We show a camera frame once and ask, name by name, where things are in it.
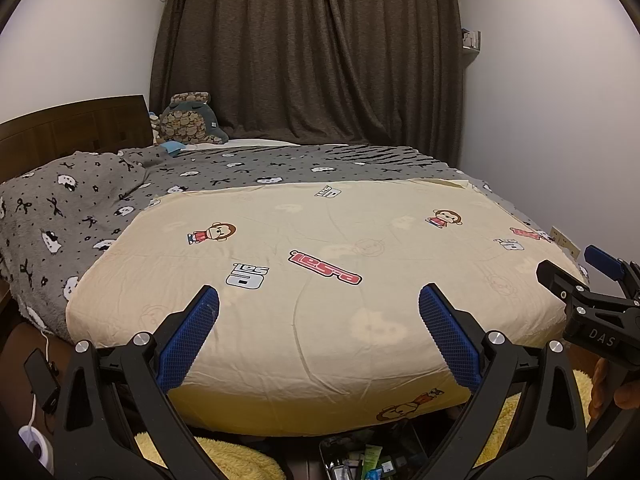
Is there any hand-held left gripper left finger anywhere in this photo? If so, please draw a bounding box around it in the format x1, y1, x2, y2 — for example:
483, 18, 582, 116
54, 284, 223, 480

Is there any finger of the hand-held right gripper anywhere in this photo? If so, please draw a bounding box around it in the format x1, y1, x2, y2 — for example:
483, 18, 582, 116
535, 259, 640, 322
583, 244, 640, 302

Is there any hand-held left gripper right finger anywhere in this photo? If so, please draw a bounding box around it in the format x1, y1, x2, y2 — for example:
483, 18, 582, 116
417, 282, 589, 480

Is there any black bin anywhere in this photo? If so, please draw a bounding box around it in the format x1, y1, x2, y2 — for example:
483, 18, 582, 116
318, 417, 431, 480

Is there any person's right hand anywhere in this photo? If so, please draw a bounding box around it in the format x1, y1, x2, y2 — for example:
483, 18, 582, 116
589, 358, 640, 412

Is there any yellow fluffy rug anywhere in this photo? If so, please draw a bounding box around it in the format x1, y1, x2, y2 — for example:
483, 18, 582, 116
134, 369, 602, 480

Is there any black flat device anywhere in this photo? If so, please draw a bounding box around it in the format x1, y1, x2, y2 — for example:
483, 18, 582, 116
23, 349, 61, 414

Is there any cream cartoon print quilt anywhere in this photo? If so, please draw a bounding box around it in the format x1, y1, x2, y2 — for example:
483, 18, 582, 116
65, 177, 592, 439

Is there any grey patterned blanket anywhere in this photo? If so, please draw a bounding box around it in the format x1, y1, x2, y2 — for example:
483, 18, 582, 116
0, 144, 507, 344

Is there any white round power adapter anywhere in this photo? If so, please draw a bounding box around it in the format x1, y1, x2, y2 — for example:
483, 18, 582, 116
18, 425, 55, 476

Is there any zebra striped grey cloth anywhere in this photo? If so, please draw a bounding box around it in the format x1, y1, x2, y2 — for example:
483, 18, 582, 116
300, 143, 452, 167

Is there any white pillow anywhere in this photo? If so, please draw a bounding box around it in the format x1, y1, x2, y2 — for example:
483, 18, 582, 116
185, 137, 302, 151

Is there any brown patterned plush toy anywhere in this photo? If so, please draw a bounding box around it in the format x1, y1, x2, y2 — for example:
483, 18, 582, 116
149, 91, 229, 146

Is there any brown wooden headboard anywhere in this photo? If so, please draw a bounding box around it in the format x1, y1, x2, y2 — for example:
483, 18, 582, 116
0, 95, 154, 184

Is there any dark grey curtain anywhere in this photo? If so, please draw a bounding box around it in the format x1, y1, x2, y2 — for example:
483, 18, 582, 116
149, 0, 464, 169

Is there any wall socket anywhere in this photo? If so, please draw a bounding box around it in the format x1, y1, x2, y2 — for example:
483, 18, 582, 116
549, 226, 581, 256

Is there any white cable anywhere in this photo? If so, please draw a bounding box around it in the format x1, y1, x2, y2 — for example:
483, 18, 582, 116
20, 329, 57, 432

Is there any small wall shelf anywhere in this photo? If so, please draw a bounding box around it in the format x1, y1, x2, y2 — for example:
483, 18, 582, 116
459, 27, 482, 54

